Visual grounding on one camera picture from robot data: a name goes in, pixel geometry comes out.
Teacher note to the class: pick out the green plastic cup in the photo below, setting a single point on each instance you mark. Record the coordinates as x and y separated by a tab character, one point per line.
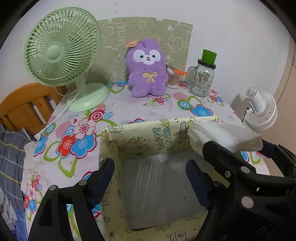
209	56

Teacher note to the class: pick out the yellow cartoon fabric storage box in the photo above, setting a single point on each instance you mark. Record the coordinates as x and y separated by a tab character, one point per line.
148	141

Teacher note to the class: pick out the white towel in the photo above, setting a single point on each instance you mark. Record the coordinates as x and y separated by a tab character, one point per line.
226	136

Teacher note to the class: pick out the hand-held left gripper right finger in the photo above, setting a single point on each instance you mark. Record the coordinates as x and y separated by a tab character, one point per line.
198	185

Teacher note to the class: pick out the orange scissors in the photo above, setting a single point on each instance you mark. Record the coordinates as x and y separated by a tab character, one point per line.
181	72

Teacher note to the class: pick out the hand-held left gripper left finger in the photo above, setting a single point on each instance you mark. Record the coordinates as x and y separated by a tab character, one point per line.
101	183

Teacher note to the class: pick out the wooden bed headboard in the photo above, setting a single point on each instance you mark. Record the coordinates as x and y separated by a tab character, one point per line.
20	97

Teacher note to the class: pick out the white crumpled cloth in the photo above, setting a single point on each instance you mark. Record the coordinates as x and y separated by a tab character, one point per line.
5	206

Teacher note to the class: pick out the glass mug jar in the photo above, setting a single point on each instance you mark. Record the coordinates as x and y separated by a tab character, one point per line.
201	81

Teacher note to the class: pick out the green cartoon wall sheet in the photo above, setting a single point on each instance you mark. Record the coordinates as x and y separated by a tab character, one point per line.
111	46

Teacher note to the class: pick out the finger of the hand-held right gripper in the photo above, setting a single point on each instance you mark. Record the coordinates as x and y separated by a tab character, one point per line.
231	166
268	148

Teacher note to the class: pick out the grey plaid blanket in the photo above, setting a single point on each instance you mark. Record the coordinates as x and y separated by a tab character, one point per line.
11	148

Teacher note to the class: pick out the small white fan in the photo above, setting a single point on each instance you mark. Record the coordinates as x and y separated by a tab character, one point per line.
261	109

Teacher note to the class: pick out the purple plush toy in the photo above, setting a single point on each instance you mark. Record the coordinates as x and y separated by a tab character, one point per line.
145	81

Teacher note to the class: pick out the clear cotton swab jar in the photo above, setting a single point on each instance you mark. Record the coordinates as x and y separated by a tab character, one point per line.
172	80

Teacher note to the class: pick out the floral tablecloth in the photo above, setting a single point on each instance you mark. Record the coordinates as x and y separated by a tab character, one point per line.
76	129

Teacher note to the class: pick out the green desk fan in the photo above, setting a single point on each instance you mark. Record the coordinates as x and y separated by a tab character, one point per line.
54	52

